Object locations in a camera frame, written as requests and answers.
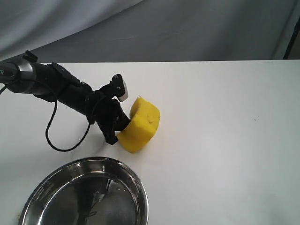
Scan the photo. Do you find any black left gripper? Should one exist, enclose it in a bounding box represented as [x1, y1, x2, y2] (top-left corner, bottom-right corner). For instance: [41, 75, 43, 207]
[84, 90, 130, 145]

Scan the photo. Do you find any yellow sponge block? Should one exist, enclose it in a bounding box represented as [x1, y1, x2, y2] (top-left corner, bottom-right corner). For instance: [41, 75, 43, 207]
[117, 97, 160, 153]

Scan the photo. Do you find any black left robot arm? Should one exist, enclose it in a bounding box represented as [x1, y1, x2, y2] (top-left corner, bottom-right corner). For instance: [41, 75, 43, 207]
[0, 51, 130, 145]

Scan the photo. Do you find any round stainless steel pan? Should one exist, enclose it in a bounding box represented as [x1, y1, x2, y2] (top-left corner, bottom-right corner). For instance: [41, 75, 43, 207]
[19, 157, 149, 225]

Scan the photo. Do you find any grey backdrop cloth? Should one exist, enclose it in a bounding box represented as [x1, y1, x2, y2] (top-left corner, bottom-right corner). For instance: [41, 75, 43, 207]
[0, 0, 300, 62]

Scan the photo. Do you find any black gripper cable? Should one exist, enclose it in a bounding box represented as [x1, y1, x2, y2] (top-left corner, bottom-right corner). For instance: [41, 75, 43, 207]
[44, 98, 91, 152]

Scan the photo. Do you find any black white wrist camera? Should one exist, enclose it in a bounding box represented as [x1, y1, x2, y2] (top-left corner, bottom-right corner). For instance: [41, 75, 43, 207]
[100, 74, 128, 102]

